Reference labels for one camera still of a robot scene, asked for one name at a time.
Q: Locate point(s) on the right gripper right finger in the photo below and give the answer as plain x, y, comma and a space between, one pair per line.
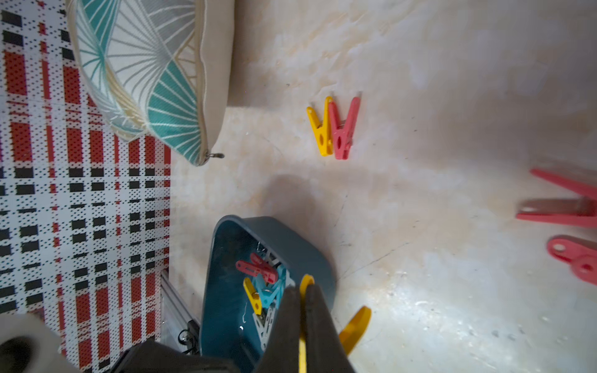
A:
324, 352

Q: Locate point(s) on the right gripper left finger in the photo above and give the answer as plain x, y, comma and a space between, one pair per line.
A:
282, 352

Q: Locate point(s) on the teal plastic storage box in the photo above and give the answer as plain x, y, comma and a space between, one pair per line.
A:
228, 328

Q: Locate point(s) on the teal clothespin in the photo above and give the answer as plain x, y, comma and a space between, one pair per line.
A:
271, 293

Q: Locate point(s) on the red clothespin flat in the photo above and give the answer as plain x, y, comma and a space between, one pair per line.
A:
579, 255

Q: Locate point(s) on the patterned cushion teal yellow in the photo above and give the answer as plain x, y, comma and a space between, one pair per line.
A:
158, 68

